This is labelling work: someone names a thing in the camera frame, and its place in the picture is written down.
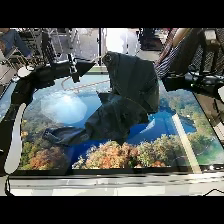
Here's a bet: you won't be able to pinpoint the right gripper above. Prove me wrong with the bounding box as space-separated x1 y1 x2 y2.
162 73 188 93

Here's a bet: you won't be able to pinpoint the pale clothes hanger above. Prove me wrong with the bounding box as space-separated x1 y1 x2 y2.
91 52 113 66

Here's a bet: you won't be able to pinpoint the silver frame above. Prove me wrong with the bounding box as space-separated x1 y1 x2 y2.
0 172 224 197

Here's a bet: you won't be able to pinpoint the person's legs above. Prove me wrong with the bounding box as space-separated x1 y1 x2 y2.
0 28 34 60

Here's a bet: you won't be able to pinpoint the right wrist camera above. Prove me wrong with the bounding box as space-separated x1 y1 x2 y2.
198 29 218 77

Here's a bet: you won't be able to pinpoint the striped shirt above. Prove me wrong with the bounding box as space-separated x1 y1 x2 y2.
154 28 192 80

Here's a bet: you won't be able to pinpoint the dark grey long-sleeved shirt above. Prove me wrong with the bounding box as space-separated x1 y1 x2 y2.
42 51 161 147

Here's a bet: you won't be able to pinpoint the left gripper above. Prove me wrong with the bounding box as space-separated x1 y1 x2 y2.
47 59 97 84

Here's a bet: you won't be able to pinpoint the black cable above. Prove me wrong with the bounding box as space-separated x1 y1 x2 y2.
2 174 15 197
202 187 224 197

